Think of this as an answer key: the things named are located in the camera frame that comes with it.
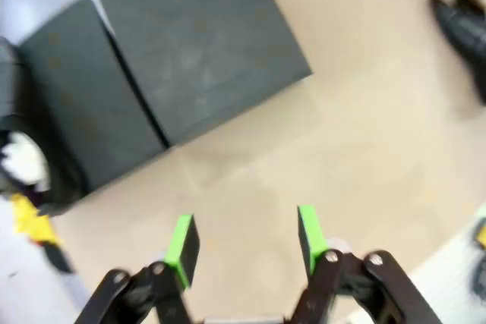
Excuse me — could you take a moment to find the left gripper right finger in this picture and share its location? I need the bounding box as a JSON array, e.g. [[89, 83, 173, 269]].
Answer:
[[290, 205, 443, 324]]

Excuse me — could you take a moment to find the yellow black tape bundle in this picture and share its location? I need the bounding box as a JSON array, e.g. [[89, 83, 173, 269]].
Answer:
[[9, 192, 64, 247]]

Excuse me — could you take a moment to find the narrow black shoe stand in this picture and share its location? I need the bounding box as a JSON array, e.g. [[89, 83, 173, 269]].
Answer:
[[17, 0, 171, 197]]

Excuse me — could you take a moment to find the wide black shoe stand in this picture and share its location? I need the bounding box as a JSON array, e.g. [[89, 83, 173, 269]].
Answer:
[[97, 0, 314, 149]]

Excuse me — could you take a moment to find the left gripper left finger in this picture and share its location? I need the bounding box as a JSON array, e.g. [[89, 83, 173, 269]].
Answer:
[[77, 212, 201, 324]]

